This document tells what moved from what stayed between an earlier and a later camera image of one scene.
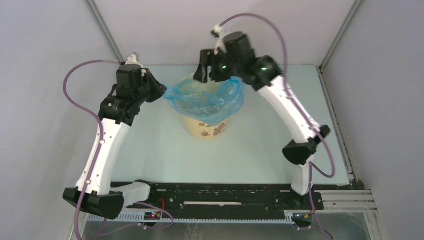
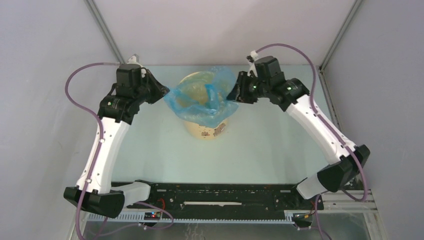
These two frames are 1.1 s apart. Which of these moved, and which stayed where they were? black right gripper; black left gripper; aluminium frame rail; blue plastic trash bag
Moved: black right gripper
Stayed: aluminium frame rail; blue plastic trash bag; black left gripper
